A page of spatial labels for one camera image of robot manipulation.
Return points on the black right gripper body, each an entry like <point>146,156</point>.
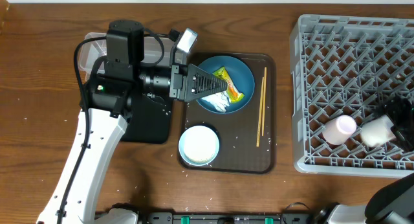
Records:
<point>401,109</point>

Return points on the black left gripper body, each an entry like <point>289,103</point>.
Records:
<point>174,86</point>

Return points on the white plastic cup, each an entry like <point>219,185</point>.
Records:
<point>377,132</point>

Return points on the yellow snack wrapper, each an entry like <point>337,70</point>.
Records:
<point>232,92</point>

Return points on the light blue bowl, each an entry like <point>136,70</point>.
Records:
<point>199,145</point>

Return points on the pink plastic cup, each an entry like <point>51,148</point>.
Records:
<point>338,130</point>

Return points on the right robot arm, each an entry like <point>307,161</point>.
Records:
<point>393,203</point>

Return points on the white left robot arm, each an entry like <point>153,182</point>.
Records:
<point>107,109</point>

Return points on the grey dishwasher rack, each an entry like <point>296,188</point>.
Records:
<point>345,65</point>

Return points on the dark blue plate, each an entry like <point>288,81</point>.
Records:
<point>241,75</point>

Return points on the black plastic tray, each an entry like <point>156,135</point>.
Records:
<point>149,121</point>

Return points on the wooden chopstick right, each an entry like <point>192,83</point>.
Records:
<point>264,102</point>

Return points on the wooden chopstick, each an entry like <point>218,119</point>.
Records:
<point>260,114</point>
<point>264,102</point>

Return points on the brown serving tray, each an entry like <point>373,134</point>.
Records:
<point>237,131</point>

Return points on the wooden chopstick left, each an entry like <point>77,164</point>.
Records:
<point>260,114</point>

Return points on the clear plastic bin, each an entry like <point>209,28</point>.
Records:
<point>91,51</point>

